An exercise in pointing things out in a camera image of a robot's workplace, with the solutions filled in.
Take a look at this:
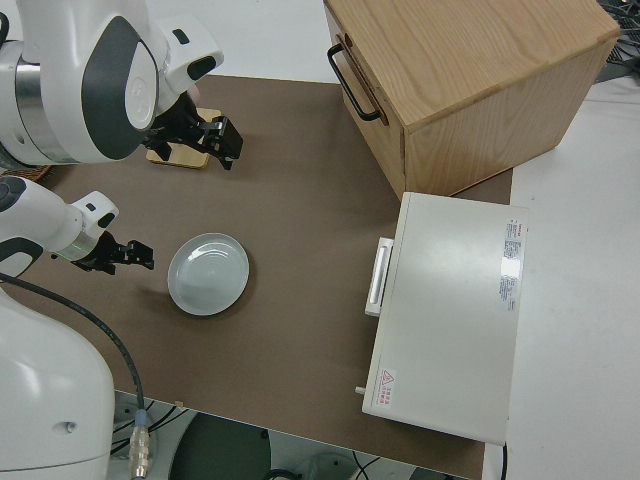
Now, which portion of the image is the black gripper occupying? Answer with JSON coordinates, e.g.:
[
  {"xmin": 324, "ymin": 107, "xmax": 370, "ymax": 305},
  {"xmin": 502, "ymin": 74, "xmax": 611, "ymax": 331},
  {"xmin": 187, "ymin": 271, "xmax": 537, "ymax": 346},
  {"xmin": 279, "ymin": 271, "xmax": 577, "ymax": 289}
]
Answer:
[
  {"xmin": 144, "ymin": 92, "xmax": 245, "ymax": 172},
  {"xmin": 74, "ymin": 233, "xmax": 156, "ymax": 275}
]

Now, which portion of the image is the gray ceramic plate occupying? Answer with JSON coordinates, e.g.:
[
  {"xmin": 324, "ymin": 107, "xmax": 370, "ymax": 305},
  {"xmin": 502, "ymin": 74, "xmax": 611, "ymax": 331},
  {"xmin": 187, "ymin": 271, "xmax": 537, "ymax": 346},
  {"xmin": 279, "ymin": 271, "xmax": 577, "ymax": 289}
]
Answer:
[{"xmin": 166, "ymin": 232, "xmax": 251, "ymax": 317}]

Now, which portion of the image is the wooden mug tree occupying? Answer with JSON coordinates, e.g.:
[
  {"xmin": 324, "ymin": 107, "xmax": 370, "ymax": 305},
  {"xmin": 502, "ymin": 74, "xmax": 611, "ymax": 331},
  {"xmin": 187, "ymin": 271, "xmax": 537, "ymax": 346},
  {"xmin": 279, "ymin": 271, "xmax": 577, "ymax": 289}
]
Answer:
[{"xmin": 145, "ymin": 106, "xmax": 224, "ymax": 171}]

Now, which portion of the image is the brown table mat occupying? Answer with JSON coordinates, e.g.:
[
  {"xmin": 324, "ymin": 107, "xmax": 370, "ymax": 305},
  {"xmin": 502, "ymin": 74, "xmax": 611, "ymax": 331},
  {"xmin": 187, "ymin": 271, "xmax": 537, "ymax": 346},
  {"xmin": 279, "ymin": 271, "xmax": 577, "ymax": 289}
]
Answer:
[{"xmin": 0, "ymin": 74, "xmax": 516, "ymax": 475}]

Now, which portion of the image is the brown wicker basket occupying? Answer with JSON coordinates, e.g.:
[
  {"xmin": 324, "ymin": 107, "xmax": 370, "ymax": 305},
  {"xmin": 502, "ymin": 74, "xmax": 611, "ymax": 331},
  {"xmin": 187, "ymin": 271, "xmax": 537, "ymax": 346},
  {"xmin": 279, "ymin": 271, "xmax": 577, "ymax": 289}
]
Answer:
[{"xmin": 0, "ymin": 162, "xmax": 55, "ymax": 184}]

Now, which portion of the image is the large wooden box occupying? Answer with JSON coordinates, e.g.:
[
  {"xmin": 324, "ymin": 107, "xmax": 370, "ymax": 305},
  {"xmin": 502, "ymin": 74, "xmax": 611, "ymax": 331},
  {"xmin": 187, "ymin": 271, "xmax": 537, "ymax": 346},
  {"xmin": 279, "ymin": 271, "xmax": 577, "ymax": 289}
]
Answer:
[{"xmin": 322, "ymin": 0, "xmax": 622, "ymax": 197}]

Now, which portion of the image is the white toaster oven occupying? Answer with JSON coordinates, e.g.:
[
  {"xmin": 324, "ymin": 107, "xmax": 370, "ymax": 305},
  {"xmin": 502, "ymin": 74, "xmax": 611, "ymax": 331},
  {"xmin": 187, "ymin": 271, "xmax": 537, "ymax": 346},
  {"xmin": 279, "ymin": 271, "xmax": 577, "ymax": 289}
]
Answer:
[{"xmin": 353, "ymin": 191, "xmax": 532, "ymax": 446}]

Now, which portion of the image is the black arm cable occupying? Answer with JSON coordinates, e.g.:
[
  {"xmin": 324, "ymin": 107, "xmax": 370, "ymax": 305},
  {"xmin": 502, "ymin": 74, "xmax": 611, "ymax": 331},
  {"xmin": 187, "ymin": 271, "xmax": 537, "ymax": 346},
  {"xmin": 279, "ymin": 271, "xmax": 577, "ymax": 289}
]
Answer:
[{"xmin": 0, "ymin": 273, "xmax": 152, "ymax": 476}]

